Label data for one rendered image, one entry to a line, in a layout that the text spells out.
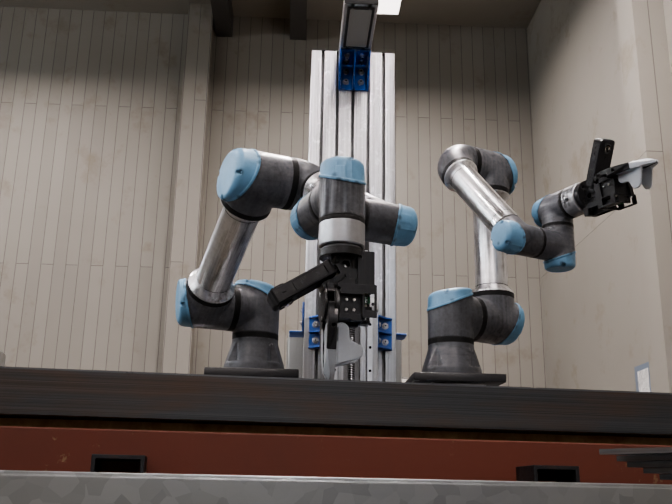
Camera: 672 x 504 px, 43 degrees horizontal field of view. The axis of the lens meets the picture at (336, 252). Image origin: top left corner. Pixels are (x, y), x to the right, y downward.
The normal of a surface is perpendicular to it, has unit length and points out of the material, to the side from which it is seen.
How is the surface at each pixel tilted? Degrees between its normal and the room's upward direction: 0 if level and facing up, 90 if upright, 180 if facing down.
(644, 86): 90
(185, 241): 90
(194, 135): 90
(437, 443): 90
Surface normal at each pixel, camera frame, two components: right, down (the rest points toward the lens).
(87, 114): 0.05, -0.29
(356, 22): -0.02, 0.96
